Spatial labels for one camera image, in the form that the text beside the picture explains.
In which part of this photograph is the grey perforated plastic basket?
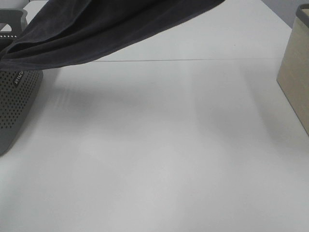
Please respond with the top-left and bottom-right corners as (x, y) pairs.
(0, 9), (43, 155)

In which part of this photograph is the dark navy towel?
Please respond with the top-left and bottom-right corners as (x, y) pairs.
(0, 0), (220, 70)

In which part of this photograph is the beige bin with grey rim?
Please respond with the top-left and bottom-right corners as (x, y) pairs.
(277, 4), (309, 133)

